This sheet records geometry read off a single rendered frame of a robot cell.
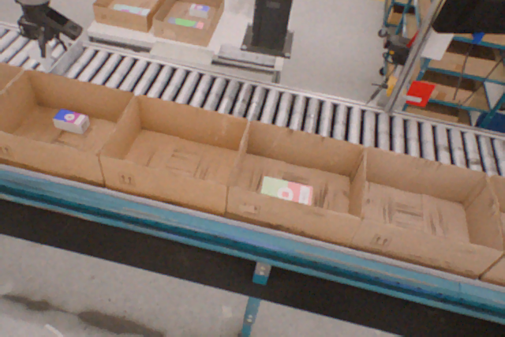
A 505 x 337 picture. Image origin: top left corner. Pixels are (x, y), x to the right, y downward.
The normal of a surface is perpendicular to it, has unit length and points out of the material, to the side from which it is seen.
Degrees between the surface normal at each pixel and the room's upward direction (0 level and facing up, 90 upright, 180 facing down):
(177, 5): 0
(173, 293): 0
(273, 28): 90
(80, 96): 89
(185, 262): 0
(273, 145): 89
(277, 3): 90
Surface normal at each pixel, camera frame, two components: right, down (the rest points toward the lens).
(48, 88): -0.19, 0.70
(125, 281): 0.11, -0.68
